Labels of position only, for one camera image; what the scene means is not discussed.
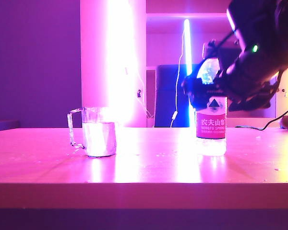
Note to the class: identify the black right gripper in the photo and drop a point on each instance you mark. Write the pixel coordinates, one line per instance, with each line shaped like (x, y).
(249, 74)

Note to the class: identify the mineral water bottle red label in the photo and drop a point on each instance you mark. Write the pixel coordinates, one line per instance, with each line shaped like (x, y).
(211, 124)

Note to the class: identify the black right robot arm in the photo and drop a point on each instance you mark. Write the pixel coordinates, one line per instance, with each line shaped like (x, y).
(280, 26)

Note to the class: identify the bright blue-white light tube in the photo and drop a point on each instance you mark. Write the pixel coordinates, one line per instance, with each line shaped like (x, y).
(188, 72)

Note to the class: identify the dark blue upright panel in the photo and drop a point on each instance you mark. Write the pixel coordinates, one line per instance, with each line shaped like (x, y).
(168, 95)

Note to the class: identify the bright pink light tube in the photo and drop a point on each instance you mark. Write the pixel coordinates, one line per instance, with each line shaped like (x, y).
(120, 62)

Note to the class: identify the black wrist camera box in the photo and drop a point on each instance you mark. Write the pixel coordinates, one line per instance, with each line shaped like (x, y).
(242, 21)

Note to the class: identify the small black wall clip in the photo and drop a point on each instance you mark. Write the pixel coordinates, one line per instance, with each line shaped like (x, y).
(139, 93)

